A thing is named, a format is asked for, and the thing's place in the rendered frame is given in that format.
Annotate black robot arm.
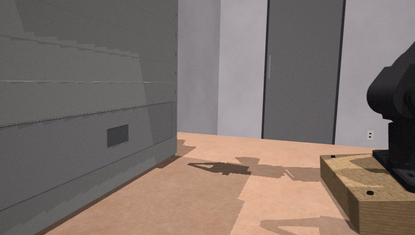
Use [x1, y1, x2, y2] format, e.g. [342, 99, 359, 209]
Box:
[367, 42, 415, 193]

